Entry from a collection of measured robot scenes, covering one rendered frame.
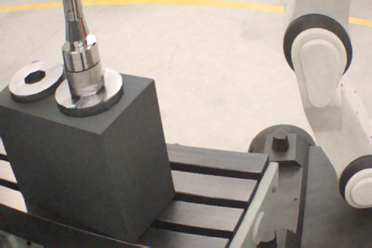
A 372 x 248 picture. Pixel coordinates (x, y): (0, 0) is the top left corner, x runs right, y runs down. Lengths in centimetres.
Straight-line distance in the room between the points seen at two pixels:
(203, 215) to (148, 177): 10
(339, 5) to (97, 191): 55
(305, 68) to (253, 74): 192
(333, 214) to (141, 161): 70
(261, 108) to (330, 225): 147
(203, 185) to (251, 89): 200
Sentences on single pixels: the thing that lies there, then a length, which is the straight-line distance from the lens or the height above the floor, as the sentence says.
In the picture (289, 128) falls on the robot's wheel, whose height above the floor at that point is 60.
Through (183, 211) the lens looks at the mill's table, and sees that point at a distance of 86.
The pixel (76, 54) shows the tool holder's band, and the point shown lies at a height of 122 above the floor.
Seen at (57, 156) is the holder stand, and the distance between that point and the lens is 79.
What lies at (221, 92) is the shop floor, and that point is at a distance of 289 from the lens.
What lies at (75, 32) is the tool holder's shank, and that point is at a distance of 72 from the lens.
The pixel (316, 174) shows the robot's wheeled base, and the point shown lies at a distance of 151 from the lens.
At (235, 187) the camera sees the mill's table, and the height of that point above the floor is 96.
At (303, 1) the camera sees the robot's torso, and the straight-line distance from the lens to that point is 108.
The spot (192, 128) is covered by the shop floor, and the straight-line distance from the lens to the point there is 269.
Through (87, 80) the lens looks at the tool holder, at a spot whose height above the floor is 119.
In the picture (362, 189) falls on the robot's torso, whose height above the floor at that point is 70.
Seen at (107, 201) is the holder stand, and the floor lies 104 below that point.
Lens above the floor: 155
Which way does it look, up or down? 33 degrees down
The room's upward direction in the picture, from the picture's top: 9 degrees counter-clockwise
